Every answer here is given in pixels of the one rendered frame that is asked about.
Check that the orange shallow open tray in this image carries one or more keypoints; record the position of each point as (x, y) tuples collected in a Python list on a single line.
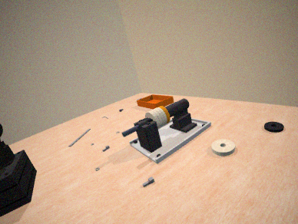
[(153, 101)]

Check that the black flat disc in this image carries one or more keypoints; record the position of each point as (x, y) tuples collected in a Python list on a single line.
[(273, 127)]

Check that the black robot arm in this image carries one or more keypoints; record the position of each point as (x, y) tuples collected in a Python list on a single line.
[(6, 154)]

